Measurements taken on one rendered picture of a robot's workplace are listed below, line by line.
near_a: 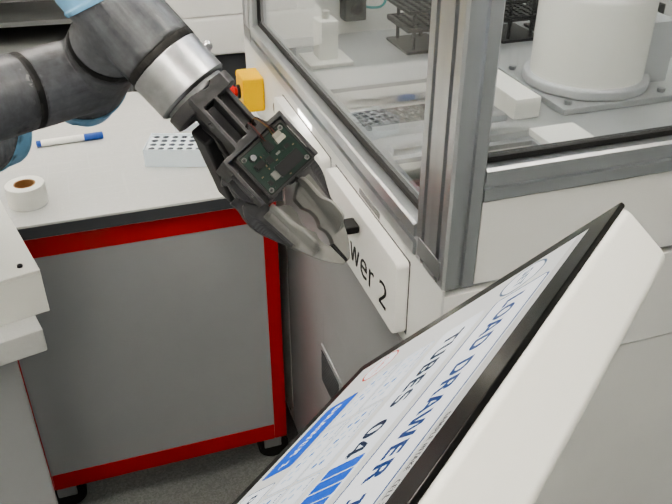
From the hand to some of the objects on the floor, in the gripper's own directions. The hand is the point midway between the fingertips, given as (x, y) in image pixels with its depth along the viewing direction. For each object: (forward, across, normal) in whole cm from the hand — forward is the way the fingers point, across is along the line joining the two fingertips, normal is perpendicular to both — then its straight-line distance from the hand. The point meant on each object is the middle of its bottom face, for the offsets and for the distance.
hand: (336, 252), depth 77 cm
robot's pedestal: (+23, -77, +93) cm, 123 cm away
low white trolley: (+16, -35, +138) cm, 143 cm away
